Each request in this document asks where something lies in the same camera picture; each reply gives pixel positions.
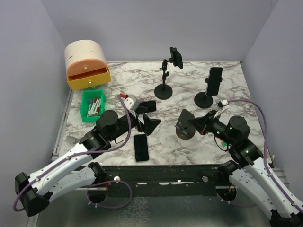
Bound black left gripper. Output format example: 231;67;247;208
109;105;161;141

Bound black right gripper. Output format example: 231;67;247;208
188;109;235;146

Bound black phone with pink edge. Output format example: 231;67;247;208
141;100;157;113

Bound brown round base phone stand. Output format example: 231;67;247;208
175;109;196;140

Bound short black phone stand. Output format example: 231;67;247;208
194;90;213;109

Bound black phone with white edge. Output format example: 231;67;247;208
134;134;149;162

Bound silver folding phone stand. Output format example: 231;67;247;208
137;113;148;125

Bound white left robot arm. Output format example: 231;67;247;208
15;96;161;217

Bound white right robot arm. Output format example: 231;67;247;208
188;110;303;227

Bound tall black phone stand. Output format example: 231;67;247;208
154;47;177;100

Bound green capped marker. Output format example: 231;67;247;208
221;141;228;147

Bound markers in green bin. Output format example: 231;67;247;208
87;98;102;117

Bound green plastic bin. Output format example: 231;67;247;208
80;89;106;122

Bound beige and orange drawer box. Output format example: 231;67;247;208
64;40;111;91

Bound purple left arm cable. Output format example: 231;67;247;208
13;94;133;211

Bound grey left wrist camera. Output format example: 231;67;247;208
124;95;140;111

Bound black mounting rail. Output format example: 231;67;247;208
71;163;249;197

